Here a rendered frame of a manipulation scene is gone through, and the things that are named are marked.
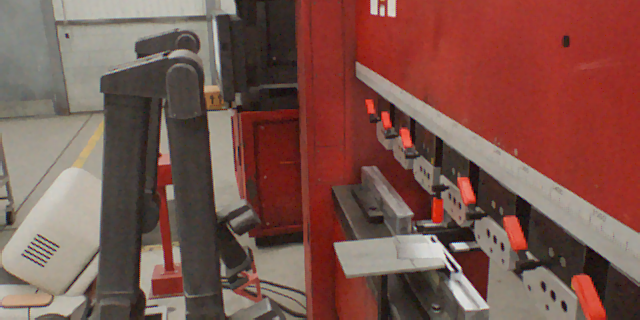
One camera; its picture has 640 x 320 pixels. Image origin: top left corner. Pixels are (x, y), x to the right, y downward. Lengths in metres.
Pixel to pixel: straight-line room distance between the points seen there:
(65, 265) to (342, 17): 1.51
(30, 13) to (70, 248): 7.41
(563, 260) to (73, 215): 0.78
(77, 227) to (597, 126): 0.80
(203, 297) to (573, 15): 0.67
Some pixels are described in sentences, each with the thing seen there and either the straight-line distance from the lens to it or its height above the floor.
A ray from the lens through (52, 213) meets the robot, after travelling 0.97.
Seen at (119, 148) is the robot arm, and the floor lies 1.51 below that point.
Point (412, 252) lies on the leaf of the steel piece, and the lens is 1.52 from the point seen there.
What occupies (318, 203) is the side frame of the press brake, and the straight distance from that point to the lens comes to 2.35.
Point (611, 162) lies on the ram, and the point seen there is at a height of 1.47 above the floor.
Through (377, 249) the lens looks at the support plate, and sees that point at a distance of 1.54.
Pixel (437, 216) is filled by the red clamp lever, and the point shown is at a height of 1.17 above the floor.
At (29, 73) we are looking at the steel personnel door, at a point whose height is 0.61.
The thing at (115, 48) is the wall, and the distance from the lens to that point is 8.19.
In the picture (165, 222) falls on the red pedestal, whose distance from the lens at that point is 3.21.
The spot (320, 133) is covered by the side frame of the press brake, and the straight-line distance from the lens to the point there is 2.25.
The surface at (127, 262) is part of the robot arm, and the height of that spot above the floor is 1.34.
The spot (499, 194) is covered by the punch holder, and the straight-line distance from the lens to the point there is 1.09.
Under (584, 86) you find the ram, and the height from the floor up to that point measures 1.56.
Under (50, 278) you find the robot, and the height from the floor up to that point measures 1.26.
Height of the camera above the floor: 1.71
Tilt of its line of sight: 16 degrees down
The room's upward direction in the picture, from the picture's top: 1 degrees counter-clockwise
